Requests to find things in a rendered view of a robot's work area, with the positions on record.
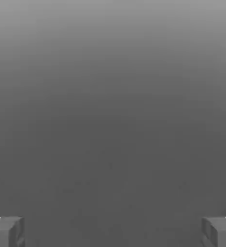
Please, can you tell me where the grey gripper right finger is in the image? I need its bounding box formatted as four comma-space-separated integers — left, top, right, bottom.
201, 216, 226, 247

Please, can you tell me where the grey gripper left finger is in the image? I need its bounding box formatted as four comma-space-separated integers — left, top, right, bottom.
0, 216, 26, 247

